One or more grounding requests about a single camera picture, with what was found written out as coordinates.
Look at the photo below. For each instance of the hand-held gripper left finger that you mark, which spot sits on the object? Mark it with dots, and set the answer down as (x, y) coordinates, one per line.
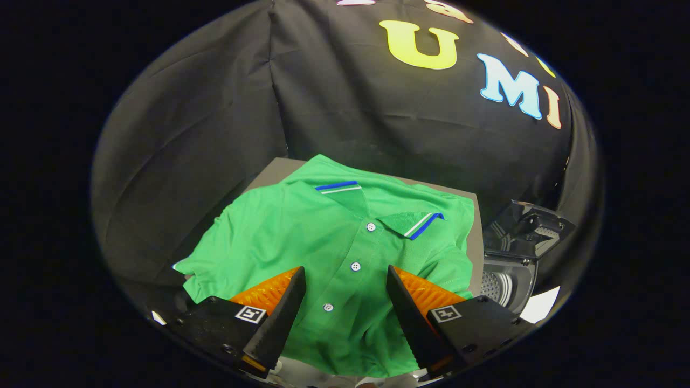
(277, 323)

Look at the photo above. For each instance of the green polo shirt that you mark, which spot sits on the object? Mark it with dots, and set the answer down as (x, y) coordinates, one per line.
(323, 237)

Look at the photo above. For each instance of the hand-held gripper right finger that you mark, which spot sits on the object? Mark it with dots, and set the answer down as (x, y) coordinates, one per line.
(412, 323)

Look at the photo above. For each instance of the black backdrop cloth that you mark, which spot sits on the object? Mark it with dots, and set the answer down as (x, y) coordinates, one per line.
(215, 134)

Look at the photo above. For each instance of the dark grey cabinet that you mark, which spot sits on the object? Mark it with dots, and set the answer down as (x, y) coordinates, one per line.
(272, 172)

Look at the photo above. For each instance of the white flat board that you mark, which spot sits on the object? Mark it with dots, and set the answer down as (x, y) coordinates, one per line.
(542, 304)

